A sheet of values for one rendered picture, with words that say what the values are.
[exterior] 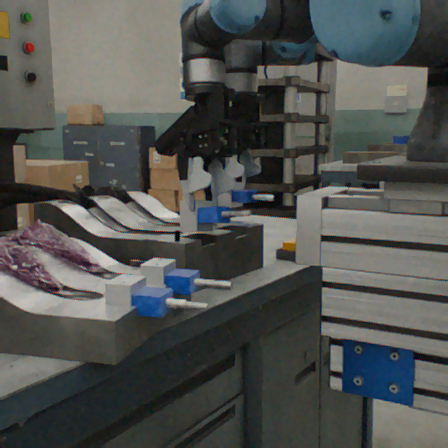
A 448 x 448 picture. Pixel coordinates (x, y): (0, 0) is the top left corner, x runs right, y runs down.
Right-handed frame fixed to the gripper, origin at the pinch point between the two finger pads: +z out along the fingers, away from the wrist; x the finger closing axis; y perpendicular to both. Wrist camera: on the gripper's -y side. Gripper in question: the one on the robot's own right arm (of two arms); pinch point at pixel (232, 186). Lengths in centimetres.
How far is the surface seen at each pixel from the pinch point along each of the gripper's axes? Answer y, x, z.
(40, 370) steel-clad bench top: 19, -69, 15
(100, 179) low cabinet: -523, 470, 54
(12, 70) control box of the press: -73, -1, -29
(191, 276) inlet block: 23, -46, 8
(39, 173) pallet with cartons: -369, 246, 27
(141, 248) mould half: 4.7, -36.0, 7.9
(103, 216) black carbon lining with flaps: -12.0, -28.4, 4.5
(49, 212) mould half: -18.7, -36.0, 3.3
